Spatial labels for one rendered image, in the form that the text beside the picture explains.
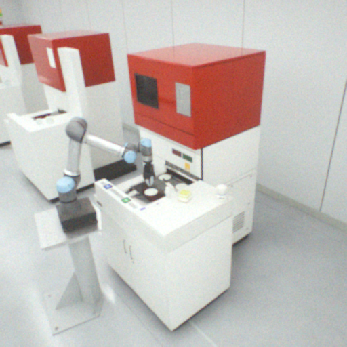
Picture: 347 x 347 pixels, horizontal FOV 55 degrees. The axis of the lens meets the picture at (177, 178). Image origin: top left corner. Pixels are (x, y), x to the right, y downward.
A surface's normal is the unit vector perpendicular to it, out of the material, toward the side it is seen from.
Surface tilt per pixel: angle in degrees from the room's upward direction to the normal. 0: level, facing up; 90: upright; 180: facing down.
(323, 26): 90
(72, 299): 90
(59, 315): 0
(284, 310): 0
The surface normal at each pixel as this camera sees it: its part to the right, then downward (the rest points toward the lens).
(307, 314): -0.04, -0.87
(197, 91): 0.63, 0.36
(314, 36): -0.77, 0.34
